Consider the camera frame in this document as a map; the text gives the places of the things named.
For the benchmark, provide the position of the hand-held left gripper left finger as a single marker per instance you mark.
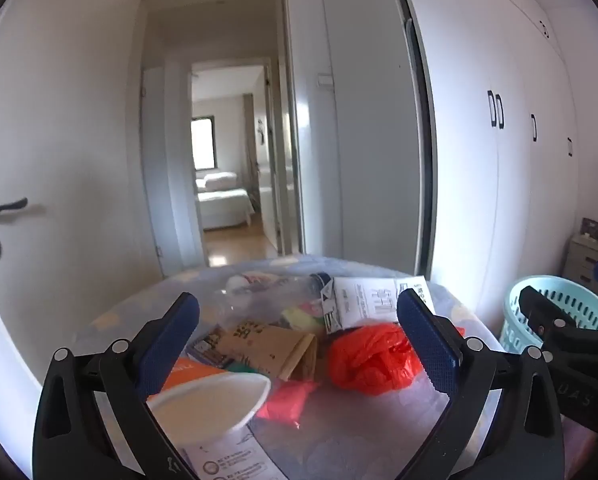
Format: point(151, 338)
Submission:
point(171, 345)

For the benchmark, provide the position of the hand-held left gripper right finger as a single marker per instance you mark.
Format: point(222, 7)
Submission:
point(429, 340)

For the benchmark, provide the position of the light blue laundry basket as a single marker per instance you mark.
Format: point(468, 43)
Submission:
point(513, 332)

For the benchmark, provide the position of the orange plastic bag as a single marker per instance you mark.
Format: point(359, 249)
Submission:
point(369, 360)

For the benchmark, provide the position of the white printed paper box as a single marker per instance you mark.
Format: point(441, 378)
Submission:
point(374, 300)

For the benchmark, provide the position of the orange and white paper cup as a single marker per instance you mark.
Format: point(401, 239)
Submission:
point(209, 405)

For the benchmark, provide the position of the large clear plastic bottle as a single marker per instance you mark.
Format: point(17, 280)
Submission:
point(274, 302)

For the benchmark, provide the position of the pink zip bag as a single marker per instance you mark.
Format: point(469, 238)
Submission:
point(284, 400)

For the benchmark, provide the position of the white printed leaflet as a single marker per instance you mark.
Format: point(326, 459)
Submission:
point(239, 455)

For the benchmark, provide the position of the beige nightstand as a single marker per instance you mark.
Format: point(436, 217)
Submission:
point(586, 257)

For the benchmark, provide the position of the dark box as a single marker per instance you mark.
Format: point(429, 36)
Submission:
point(592, 227)

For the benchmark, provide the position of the white wardrobe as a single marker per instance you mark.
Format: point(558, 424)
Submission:
point(479, 185)

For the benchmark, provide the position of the white bed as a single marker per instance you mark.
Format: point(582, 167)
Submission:
point(226, 207)

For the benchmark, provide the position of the white pillow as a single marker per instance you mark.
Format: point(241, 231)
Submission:
point(216, 181)

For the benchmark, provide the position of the window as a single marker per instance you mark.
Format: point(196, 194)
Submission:
point(203, 142)

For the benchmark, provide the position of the white door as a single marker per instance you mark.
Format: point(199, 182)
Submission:
point(64, 135)

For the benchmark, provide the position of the small wall decoration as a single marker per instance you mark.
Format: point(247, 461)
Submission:
point(261, 131)

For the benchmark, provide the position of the white light switch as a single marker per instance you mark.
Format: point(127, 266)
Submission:
point(325, 80)

